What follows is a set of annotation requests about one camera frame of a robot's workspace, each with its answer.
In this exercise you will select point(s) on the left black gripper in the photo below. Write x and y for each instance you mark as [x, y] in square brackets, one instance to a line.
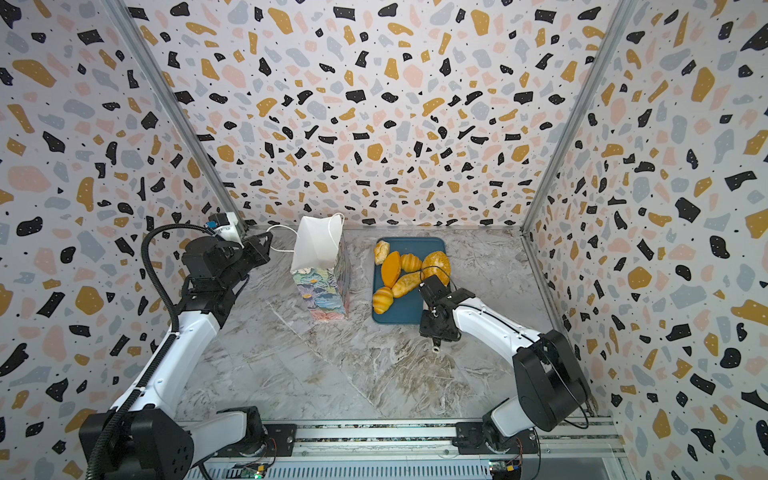
[259, 253]

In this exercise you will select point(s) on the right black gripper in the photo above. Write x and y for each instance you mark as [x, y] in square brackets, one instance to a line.
[435, 327]

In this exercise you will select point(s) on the striped croissant bun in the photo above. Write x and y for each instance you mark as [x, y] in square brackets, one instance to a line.
[382, 300]

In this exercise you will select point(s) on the floral paper bag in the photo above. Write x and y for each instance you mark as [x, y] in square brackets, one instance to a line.
[320, 267]

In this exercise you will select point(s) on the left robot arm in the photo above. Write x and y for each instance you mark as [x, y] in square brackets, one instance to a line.
[138, 437]

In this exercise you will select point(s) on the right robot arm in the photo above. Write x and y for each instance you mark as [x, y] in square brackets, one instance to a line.
[549, 383]

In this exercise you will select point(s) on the long bread roll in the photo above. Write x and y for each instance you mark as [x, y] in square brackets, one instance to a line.
[405, 284]

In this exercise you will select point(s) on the large round bread loaf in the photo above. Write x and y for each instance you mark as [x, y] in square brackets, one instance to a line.
[437, 264]

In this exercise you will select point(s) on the orange oval bread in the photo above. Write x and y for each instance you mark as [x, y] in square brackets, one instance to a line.
[391, 269]

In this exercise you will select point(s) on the small crusty bread piece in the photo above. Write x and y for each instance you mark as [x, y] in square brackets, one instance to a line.
[381, 252]

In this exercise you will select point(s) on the teal tray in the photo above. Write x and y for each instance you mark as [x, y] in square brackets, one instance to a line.
[408, 309]

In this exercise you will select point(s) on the small ridged bun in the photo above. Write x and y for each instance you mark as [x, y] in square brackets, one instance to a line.
[410, 263]

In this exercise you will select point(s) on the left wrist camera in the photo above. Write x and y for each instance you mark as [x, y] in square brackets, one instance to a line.
[227, 226]

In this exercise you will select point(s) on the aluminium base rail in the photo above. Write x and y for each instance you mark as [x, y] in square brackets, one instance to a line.
[420, 449]

